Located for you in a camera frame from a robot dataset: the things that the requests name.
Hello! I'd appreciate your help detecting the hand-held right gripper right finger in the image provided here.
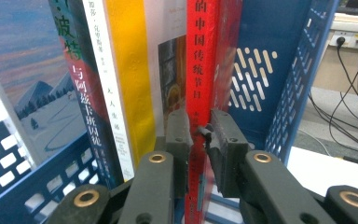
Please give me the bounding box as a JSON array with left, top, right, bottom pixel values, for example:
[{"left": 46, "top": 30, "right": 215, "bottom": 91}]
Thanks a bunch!
[{"left": 197, "top": 107, "right": 337, "bottom": 224}]

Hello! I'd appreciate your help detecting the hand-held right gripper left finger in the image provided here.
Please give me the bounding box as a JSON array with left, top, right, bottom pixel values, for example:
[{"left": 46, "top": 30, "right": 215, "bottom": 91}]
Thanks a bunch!
[{"left": 117, "top": 108, "right": 194, "bottom": 224}]

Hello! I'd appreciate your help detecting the yellow book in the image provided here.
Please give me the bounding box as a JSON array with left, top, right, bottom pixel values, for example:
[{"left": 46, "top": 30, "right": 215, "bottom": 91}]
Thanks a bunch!
[{"left": 82, "top": 0, "right": 188, "bottom": 182}]

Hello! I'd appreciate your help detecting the red book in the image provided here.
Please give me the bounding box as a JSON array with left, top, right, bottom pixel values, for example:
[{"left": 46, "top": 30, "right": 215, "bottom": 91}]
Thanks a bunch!
[{"left": 184, "top": 0, "right": 244, "bottom": 224}]

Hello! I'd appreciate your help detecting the blue file rack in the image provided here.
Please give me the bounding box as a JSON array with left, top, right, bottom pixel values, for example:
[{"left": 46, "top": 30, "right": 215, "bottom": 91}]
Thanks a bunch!
[{"left": 0, "top": 0, "right": 341, "bottom": 224}]

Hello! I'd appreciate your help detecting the blue illustrated book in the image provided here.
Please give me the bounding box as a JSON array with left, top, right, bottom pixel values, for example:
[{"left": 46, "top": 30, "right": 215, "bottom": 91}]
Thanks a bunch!
[{"left": 0, "top": 0, "right": 126, "bottom": 189}]

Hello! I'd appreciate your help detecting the white table board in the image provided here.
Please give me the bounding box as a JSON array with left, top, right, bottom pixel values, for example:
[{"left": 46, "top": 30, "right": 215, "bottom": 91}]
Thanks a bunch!
[{"left": 286, "top": 145, "right": 358, "bottom": 201}]

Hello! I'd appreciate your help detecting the beige wooden desk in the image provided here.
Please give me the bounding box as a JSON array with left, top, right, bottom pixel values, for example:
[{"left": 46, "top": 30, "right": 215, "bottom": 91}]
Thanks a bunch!
[{"left": 310, "top": 11, "right": 358, "bottom": 99}]

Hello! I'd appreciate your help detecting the black floor cable bundle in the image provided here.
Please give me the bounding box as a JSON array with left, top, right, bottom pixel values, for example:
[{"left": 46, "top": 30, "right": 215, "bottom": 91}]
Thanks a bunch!
[{"left": 307, "top": 92, "right": 358, "bottom": 157}]

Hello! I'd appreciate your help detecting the white wall socket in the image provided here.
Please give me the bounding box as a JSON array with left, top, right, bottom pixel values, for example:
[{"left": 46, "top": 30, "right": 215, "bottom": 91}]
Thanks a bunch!
[{"left": 328, "top": 29, "right": 358, "bottom": 49}]

